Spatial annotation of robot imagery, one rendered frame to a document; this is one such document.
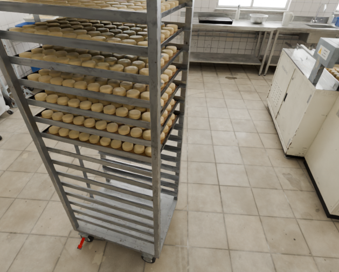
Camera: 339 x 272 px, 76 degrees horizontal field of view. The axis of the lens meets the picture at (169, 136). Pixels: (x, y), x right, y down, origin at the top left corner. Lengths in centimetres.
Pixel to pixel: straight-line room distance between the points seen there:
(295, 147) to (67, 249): 225
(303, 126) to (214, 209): 117
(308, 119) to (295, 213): 87
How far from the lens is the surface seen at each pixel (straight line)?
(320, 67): 232
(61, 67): 90
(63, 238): 195
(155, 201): 108
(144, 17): 68
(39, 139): 121
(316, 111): 239
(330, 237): 223
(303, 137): 253
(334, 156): 225
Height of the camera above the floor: 161
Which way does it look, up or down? 37 degrees down
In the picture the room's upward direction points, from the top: 2 degrees clockwise
